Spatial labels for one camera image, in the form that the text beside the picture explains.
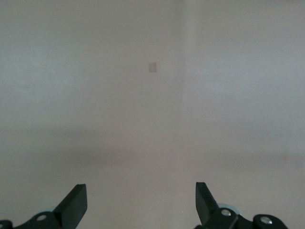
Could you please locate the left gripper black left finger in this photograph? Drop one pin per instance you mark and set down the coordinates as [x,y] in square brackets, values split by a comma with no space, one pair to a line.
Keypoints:
[69,210]

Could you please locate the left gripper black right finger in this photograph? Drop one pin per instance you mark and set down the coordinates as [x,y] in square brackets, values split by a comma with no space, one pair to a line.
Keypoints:
[209,214]

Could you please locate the small square tape patch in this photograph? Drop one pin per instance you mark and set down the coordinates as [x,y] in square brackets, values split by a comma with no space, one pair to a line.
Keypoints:
[152,67]

